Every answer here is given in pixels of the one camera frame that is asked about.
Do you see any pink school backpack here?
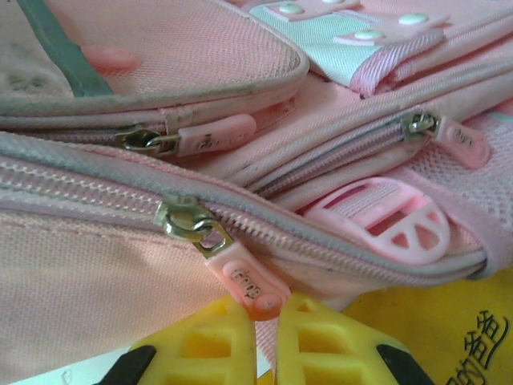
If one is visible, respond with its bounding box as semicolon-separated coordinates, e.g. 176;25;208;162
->
0;0;513;380

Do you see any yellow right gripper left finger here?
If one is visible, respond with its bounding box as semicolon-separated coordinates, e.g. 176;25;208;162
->
99;295;258;385

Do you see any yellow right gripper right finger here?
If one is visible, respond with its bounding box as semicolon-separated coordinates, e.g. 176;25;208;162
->
275;291;437;385

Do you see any yellow book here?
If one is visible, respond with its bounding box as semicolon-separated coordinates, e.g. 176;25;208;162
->
343;275;513;385

